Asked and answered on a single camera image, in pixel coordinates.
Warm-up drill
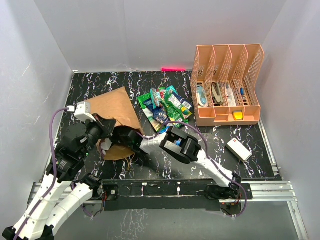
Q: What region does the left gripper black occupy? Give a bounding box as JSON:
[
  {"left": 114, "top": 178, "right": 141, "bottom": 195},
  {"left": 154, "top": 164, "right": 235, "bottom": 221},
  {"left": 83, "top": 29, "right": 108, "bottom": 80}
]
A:
[{"left": 80, "top": 112, "right": 118, "bottom": 158}]

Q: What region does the brown paper bag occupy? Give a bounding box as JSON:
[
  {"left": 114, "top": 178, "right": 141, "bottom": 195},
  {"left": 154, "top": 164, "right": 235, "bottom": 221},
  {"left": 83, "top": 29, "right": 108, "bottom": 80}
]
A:
[{"left": 87, "top": 87, "right": 144, "bottom": 162}]

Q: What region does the green Chuba cassava chips bag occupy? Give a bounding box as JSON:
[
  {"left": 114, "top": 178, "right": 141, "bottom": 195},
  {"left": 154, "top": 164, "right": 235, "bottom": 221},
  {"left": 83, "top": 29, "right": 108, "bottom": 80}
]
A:
[{"left": 137, "top": 90, "right": 163, "bottom": 132}]

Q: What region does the dark blue snack bag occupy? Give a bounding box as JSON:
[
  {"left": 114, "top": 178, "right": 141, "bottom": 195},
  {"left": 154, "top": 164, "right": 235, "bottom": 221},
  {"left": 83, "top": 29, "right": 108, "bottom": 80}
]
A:
[{"left": 145, "top": 100, "right": 161, "bottom": 119}]

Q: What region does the teal red candy bag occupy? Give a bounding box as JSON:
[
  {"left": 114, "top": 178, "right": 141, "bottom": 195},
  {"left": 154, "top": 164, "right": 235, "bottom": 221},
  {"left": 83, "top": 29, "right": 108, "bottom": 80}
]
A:
[{"left": 150, "top": 85, "right": 177, "bottom": 109}]

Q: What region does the green white snack bag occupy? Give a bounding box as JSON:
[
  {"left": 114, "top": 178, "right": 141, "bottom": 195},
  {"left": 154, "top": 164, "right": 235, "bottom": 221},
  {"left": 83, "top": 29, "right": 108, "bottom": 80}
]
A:
[{"left": 164, "top": 90, "right": 193, "bottom": 124}]

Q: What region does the blue white snack bag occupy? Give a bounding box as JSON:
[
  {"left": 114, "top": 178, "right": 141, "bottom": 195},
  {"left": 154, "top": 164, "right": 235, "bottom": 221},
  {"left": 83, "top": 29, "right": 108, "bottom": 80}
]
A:
[{"left": 152, "top": 98, "right": 194, "bottom": 131}]

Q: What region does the small blue snack packet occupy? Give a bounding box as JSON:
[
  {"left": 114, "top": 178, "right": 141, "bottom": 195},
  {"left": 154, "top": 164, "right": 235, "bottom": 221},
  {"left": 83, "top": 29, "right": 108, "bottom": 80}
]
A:
[{"left": 158, "top": 125, "right": 170, "bottom": 134}]

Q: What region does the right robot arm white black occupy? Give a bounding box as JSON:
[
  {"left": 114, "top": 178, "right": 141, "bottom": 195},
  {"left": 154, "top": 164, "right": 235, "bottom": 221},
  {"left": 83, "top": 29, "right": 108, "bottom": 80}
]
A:
[{"left": 111, "top": 126, "right": 242, "bottom": 200}]

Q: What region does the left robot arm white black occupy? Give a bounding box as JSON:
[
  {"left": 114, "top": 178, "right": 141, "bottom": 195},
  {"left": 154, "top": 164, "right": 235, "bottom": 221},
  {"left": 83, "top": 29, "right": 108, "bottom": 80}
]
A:
[{"left": 2, "top": 113, "right": 117, "bottom": 240}]

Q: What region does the pink tape strip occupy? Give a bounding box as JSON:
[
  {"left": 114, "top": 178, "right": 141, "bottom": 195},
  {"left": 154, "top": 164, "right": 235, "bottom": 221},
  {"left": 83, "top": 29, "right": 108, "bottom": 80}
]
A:
[{"left": 161, "top": 66, "right": 186, "bottom": 72}]

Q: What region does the blue white tape dispenser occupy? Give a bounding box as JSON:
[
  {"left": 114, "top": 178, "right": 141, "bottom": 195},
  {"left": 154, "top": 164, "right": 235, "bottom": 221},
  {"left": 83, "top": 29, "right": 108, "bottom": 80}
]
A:
[{"left": 196, "top": 84, "right": 209, "bottom": 108}]

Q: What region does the grey stapler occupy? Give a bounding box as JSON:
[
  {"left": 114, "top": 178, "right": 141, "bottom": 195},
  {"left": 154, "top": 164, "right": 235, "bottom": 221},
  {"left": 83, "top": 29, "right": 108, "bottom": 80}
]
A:
[{"left": 211, "top": 82, "right": 223, "bottom": 105}]

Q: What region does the white small packet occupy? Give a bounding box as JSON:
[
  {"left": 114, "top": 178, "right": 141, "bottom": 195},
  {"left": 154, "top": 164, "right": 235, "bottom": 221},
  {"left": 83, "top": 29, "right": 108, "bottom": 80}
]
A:
[{"left": 225, "top": 84, "right": 237, "bottom": 107}]

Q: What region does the orange plastic desk organizer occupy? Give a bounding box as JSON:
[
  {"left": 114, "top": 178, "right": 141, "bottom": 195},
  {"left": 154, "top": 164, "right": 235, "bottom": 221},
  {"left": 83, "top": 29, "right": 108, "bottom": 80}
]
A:
[{"left": 190, "top": 44, "right": 265, "bottom": 127}]

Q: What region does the yellow small object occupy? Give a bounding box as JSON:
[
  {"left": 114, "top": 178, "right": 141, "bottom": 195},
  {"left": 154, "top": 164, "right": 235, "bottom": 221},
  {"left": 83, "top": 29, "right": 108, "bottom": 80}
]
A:
[{"left": 232, "top": 111, "right": 244, "bottom": 121}]

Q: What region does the white flat box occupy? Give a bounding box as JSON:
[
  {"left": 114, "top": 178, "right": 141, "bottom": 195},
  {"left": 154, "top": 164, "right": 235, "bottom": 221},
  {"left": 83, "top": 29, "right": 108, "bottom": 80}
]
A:
[{"left": 226, "top": 138, "right": 252, "bottom": 162}]

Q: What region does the blue small connector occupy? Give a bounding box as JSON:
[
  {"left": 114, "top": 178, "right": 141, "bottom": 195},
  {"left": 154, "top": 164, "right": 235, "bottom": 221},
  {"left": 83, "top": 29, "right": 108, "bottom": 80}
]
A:
[{"left": 240, "top": 87, "right": 245, "bottom": 96}]

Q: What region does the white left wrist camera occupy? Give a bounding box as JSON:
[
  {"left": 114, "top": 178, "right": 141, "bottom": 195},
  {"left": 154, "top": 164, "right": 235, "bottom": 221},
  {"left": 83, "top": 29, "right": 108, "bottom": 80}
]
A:
[{"left": 66, "top": 101, "right": 96, "bottom": 123}]

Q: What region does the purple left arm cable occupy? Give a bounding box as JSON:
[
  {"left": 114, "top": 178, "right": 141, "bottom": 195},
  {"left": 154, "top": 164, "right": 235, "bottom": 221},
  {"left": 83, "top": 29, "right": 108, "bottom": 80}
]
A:
[{"left": 12, "top": 106, "right": 103, "bottom": 240}]

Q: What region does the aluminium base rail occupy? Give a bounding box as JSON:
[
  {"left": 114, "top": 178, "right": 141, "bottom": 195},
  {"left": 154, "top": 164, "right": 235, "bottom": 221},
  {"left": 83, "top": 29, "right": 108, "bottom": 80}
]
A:
[{"left": 17, "top": 180, "right": 311, "bottom": 240}]

